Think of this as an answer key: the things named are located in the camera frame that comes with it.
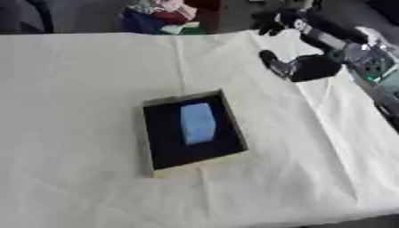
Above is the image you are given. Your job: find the dark chair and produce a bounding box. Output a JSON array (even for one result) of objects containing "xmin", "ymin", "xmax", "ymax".
[{"xmin": 0, "ymin": 0, "xmax": 56, "ymax": 35}]

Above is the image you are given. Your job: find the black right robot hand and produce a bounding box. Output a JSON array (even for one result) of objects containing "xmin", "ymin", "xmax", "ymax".
[{"xmin": 249, "ymin": 8, "xmax": 371, "ymax": 83}]

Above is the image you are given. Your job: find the tan cardboard box black inside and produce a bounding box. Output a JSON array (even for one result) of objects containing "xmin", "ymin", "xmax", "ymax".
[{"xmin": 140, "ymin": 88, "xmax": 249, "ymax": 179}]

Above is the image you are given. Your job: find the light blue rectangular block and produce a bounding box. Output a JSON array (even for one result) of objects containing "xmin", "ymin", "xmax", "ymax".
[{"xmin": 179, "ymin": 102, "xmax": 217, "ymax": 146}]

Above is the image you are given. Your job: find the pile of colourful bags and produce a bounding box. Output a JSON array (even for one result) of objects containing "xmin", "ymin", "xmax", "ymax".
[{"xmin": 118, "ymin": 0, "xmax": 226, "ymax": 36}]

